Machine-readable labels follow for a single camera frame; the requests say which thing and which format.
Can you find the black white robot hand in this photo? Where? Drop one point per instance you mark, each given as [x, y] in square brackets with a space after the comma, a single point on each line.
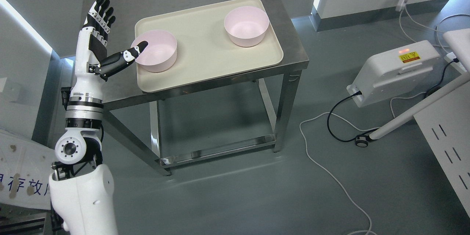
[91, 52]

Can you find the white sign with blue characters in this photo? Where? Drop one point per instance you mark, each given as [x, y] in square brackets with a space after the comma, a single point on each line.
[25, 167]

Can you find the white humanoid robot arm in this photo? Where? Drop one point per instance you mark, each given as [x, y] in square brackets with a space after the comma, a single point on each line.
[81, 186]

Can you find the white perforated panel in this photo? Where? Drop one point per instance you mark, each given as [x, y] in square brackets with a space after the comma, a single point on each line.
[446, 127]

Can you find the white power unit box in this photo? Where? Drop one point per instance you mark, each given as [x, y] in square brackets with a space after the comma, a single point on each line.
[393, 72]

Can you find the pink bowl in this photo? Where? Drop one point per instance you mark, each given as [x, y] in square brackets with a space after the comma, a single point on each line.
[246, 26]
[160, 53]

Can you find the stainless steel table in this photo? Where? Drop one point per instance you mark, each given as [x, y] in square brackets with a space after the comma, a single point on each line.
[277, 84]

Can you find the white stand leg with caster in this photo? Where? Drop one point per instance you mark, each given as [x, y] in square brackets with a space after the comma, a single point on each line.
[363, 140]

